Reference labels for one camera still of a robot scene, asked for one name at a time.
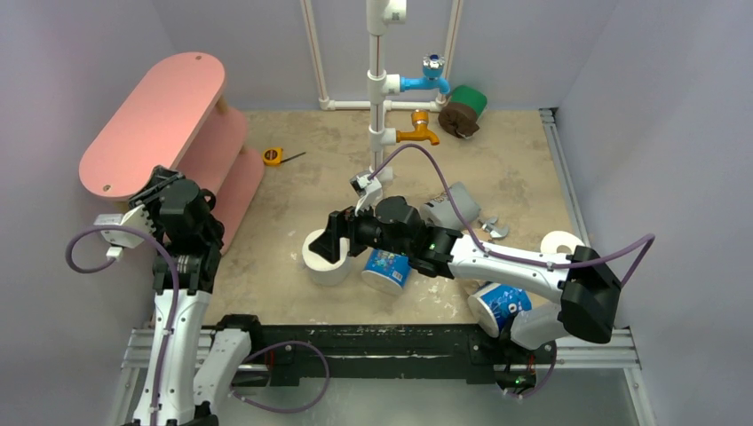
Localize plain white toilet paper roll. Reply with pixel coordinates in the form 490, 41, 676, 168
302, 228, 351, 287

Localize grey toilet paper roll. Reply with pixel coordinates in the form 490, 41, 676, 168
419, 182, 481, 231

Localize blue toilet paper roll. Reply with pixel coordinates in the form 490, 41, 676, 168
361, 248, 411, 296

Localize pink three-tier shelf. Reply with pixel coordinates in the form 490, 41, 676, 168
78, 51, 265, 253

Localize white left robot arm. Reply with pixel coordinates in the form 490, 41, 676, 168
129, 166, 265, 425

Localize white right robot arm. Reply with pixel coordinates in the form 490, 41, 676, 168
307, 196, 622, 361

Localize yellow tape measure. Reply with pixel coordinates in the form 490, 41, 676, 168
262, 147, 305, 167

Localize orange brass faucet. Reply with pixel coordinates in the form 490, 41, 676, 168
396, 109, 440, 146

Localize blue wrapped roll near base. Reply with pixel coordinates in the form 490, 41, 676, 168
467, 281, 532, 337

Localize green brown wrapped roll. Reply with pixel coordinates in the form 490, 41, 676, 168
438, 85, 487, 139

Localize blue plastic faucet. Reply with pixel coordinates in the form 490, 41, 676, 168
400, 53, 451, 95

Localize white toilet roll at right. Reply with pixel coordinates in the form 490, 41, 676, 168
540, 231, 586, 255

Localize white PVC pipe stand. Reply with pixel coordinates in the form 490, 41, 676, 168
300, 1, 464, 194

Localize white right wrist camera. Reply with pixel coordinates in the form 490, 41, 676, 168
349, 170, 383, 217

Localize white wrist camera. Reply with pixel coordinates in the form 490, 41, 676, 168
349, 170, 383, 217
93, 205, 155, 261

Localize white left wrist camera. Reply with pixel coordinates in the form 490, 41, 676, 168
93, 205, 155, 261

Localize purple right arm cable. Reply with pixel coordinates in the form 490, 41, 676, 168
369, 142, 657, 289

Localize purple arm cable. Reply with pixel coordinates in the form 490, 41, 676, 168
369, 142, 657, 289
64, 227, 180, 426

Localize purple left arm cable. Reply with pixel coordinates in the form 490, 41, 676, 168
64, 227, 180, 426

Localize red handled adjustable wrench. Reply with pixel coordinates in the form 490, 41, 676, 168
479, 217, 510, 241

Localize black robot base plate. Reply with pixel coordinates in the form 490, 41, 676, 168
232, 324, 537, 392

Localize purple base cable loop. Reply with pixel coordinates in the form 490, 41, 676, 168
229, 341, 331, 414

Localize aluminium frame rail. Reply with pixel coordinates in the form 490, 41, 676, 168
106, 107, 657, 426

